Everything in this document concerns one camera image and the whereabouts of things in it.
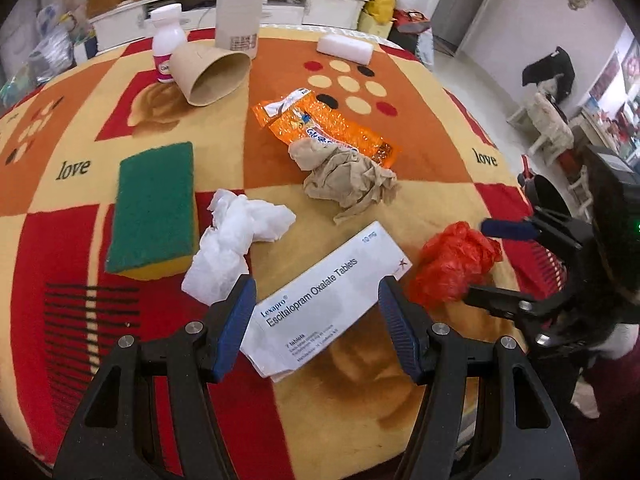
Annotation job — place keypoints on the orange snack wrapper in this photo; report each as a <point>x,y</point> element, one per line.
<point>340,125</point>

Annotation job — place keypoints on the white medicine box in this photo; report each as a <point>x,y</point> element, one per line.
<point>320,300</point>

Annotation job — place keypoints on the brown box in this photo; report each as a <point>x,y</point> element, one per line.
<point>104,1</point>

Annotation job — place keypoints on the white pill bottle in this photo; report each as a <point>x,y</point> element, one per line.
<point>167,40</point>

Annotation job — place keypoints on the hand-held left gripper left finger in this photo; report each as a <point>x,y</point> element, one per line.
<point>232,325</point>

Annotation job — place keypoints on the red gift bag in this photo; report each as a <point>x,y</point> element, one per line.
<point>412,20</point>

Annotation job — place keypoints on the crumpled brown paper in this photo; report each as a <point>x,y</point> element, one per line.
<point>345,180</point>

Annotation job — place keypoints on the crumpled white tissue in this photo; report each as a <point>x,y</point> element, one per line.
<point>225,245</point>

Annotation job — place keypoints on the yellow plastic bag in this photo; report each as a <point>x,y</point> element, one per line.
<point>381,4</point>

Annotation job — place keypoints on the white chair with lace cover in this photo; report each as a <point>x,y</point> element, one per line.
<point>545,125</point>

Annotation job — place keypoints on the white television cabinet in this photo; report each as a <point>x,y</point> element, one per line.
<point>300,7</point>

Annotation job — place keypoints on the dark red wall poster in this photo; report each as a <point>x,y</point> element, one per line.
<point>605,77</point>

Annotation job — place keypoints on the grey thermos bottle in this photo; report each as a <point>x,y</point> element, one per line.
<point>239,10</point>

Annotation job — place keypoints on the red plastic bag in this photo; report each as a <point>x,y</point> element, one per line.
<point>450,265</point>

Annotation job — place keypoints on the red orange printed blanket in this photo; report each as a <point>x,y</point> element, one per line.
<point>75,285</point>

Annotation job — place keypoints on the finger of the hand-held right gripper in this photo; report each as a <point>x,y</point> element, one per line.
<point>505,229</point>
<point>500,300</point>

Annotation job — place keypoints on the silver plastic bag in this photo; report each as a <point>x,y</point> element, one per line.
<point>55,45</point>

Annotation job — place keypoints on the green yellow scouring sponge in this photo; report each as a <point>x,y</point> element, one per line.
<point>150,205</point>

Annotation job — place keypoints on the black jacket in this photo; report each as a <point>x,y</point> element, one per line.
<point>550,72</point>

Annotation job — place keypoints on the brown paper cup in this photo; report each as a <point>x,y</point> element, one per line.
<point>210,72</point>

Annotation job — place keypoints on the framed flower picture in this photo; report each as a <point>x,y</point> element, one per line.
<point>631,62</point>

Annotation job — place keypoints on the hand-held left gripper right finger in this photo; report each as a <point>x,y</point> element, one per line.
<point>400,330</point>

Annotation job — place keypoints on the pale yellow paper bag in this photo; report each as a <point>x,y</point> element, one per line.
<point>372,25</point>

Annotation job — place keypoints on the white foam block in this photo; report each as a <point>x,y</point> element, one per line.
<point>345,50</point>

